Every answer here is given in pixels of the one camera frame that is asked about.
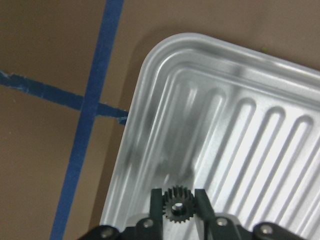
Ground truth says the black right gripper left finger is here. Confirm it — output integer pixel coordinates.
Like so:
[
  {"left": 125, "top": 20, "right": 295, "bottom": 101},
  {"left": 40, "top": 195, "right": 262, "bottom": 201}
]
[{"left": 149, "top": 188, "right": 163, "bottom": 220}]

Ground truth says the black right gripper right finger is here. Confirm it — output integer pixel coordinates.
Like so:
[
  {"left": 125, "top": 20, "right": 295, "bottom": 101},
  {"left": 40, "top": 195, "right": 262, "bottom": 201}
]
[{"left": 194, "top": 188, "right": 216, "bottom": 220}]

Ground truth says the black bearing gear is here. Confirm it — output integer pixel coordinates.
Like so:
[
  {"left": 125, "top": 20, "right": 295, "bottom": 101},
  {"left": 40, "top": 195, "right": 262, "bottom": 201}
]
[{"left": 162, "top": 185, "right": 195, "bottom": 223}]

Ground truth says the silver ribbed metal tray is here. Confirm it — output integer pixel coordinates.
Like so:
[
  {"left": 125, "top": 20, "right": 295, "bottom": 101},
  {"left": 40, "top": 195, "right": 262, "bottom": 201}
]
[{"left": 100, "top": 33, "right": 320, "bottom": 239}]

